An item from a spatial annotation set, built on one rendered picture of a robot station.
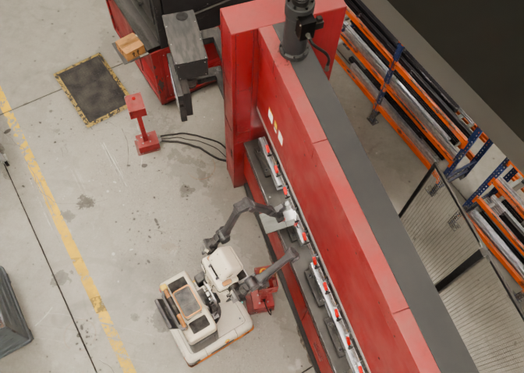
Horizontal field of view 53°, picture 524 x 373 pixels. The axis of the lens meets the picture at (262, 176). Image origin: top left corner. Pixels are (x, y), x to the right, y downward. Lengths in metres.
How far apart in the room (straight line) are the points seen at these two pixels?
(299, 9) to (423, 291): 1.70
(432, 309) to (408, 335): 0.19
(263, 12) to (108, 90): 3.01
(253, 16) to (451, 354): 2.40
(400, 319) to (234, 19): 2.17
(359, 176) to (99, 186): 3.33
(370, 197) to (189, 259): 2.64
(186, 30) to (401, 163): 2.91
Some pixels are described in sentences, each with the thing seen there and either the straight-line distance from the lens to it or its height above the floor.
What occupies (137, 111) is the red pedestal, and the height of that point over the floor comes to 0.77.
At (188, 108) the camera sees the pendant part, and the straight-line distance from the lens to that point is 4.37.
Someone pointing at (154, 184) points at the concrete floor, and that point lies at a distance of 5.60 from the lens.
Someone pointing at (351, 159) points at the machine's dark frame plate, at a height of 2.30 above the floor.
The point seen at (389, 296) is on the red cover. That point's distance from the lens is 2.83.
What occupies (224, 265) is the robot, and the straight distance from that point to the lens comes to 3.74.
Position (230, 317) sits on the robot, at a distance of 4.77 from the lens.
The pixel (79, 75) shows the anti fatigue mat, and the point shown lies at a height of 0.01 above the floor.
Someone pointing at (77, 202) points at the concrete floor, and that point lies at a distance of 5.68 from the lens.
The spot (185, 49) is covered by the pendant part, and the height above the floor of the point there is 1.95.
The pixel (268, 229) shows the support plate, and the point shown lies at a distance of 4.25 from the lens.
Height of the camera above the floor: 4.93
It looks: 62 degrees down
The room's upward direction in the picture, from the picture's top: 5 degrees clockwise
